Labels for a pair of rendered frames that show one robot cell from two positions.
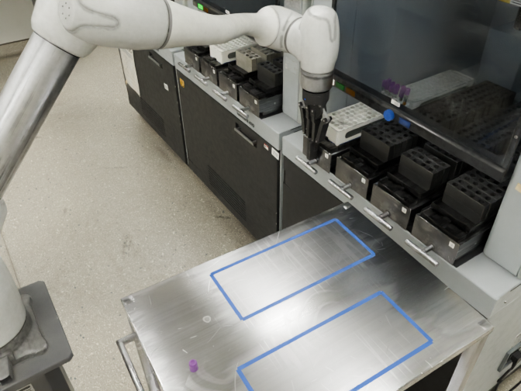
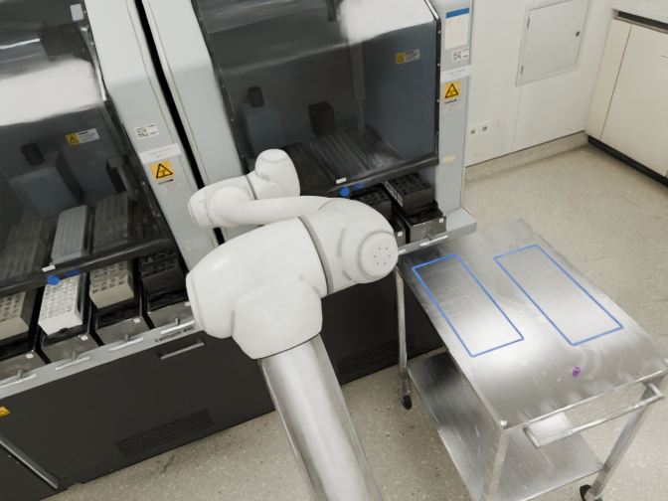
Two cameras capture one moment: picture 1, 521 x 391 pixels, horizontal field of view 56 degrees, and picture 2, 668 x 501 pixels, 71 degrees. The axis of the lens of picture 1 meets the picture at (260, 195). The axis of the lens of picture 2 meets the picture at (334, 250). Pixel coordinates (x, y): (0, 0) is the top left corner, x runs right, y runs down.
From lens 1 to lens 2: 1.14 m
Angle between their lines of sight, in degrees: 53
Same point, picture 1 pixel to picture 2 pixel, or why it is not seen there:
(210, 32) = not seen: hidden behind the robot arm
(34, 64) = (327, 373)
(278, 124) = not seen: hidden behind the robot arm
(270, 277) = (477, 316)
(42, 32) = (309, 332)
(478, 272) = (452, 222)
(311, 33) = (287, 175)
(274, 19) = (241, 192)
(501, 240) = (444, 197)
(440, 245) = (433, 228)
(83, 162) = not seen: outside the picture
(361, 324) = (524, 272)
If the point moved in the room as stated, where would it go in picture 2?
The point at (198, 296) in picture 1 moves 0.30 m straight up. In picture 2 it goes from (498, 367) to (515, 274)
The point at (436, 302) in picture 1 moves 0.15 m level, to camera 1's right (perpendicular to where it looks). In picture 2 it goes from (503, 236) to (501, 206)
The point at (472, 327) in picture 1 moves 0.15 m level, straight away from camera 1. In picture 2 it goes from (524, 226) to (482, 208)
